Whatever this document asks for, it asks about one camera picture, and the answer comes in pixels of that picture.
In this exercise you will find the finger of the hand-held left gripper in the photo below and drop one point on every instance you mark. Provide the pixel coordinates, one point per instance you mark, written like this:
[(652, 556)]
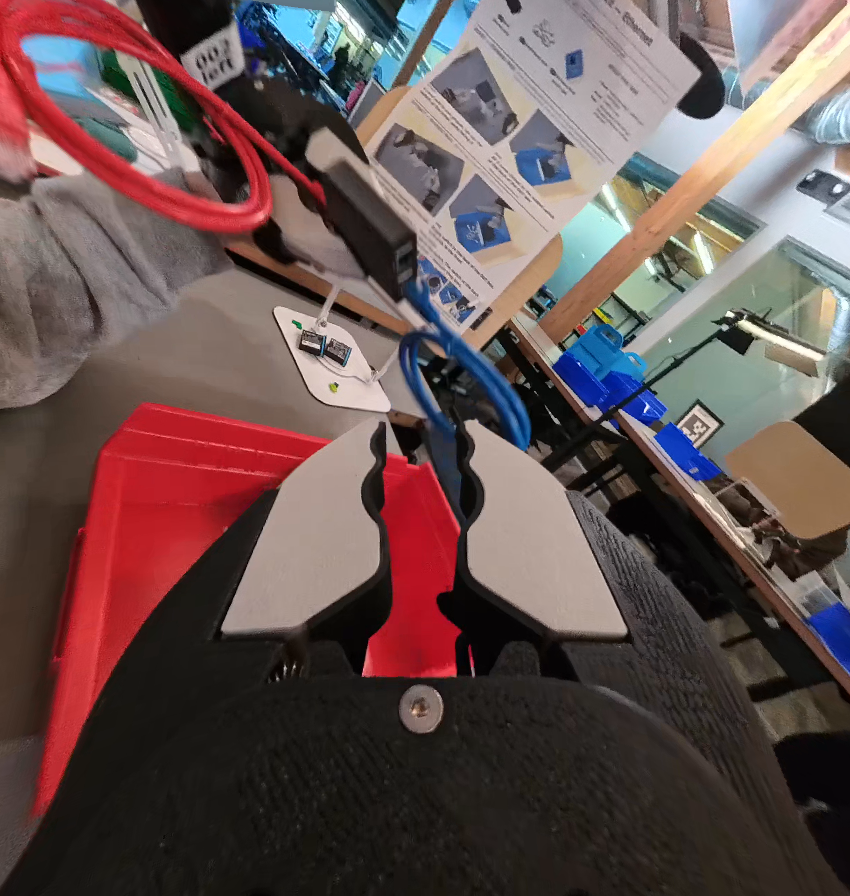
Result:
[(299, 224), (330, 150)]

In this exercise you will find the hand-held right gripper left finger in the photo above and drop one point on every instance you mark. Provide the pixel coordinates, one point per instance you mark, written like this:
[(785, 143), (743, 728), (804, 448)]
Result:
[(313, 546)]

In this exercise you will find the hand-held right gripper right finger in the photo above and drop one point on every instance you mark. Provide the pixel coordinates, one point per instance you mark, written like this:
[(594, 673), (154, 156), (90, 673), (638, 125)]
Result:
[(537, 560)]

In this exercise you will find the black network adapter box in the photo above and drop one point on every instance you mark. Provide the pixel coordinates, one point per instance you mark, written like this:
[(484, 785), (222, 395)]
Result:
[(369, 224)]

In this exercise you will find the clear acrylic stand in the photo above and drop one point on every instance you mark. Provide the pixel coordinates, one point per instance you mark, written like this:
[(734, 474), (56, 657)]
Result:
[(327, 308)]

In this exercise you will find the small black adapter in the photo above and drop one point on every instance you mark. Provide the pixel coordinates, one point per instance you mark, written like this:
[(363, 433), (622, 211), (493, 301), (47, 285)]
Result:
[(339, 351), (311, 343)]

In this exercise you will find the red plastic bin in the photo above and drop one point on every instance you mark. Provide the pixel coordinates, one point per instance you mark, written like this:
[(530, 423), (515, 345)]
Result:
[(187, 504)]

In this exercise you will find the white plate with connectors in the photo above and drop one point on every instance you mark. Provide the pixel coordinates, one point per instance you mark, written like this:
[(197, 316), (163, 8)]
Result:
[(341, 385)]

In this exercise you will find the printed instruction sheet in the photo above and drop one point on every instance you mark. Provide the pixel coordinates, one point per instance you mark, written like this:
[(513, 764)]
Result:
[(523, 140)]

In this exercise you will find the row of blue bins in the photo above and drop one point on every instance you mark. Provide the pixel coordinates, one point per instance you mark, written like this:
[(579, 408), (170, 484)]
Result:
[(600, 371)]

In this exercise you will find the framed marker tag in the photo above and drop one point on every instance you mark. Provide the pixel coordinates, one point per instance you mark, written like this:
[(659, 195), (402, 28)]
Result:
[(700, 423)]

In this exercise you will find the long wooden table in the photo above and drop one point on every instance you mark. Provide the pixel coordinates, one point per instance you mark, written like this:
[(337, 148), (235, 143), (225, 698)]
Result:
[(754, 560)]

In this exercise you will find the brown divider panel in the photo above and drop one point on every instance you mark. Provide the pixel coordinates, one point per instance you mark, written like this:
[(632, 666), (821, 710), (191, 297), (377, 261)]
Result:
[(796, 476)]

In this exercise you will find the black studio light stand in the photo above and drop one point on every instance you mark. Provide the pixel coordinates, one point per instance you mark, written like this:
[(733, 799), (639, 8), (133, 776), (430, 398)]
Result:
[(740, 332)]

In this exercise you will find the blue plastic bin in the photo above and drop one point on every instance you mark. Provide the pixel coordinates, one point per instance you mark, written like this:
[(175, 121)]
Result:
[(845, 644)]

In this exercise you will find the dark round object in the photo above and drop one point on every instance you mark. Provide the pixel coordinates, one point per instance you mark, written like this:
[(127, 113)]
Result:
[(701, 77)]

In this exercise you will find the wooden beam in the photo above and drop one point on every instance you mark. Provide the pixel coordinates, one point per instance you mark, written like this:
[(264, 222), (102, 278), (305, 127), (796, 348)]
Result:
[(712, 175)]

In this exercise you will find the black wall device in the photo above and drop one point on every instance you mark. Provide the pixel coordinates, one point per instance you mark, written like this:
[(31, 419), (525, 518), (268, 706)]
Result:
[(822, 186)]

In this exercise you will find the silver ventilation duct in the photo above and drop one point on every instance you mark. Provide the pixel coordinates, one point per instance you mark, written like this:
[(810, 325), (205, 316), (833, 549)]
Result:
[(841, 112)]

